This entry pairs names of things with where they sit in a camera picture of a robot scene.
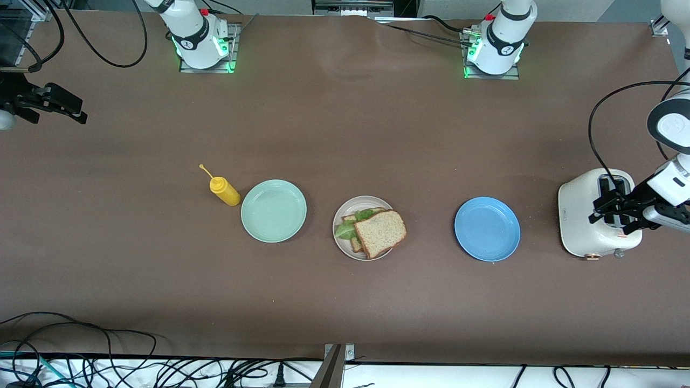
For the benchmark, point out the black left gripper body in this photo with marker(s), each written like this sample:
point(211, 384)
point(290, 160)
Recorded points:
point(632, 204)

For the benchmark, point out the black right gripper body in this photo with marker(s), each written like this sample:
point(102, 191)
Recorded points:
point(17, 98)

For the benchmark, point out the yellow squeeze bottle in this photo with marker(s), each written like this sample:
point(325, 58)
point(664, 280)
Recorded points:
point(226, 192)

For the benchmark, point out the brown bread slice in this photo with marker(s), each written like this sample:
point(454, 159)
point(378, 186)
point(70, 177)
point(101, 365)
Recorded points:
point(380, 233)
point(349, 219)

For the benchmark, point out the green lettuce leaf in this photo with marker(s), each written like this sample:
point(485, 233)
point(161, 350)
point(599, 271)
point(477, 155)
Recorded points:
point(345, 230)

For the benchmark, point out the blue plate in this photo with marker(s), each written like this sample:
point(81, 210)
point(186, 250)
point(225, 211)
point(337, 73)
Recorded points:
point(487, 229)

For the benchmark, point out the mint green plate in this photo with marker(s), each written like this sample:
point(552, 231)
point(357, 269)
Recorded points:
point(273, 210)

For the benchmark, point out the beige plate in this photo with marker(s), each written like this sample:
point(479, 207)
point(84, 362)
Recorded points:
point(345, 207)

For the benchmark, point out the white two-slot toaster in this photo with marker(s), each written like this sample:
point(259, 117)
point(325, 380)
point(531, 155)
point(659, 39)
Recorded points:
point(579, 226)

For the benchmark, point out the aluminium profile bar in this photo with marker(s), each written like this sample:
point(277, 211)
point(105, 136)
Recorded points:
point(660, 24)
point(38, 8)

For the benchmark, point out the black power plug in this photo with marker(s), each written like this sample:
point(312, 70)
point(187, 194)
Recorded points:
point(280, 377)

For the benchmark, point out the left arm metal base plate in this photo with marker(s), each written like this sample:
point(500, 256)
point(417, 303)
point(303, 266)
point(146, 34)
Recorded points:
point(493, 77)

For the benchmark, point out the metal frame block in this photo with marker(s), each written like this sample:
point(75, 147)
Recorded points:
point(353, 6)

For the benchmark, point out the aluminium frame bracket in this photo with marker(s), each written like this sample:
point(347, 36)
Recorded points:
point(333, 369)

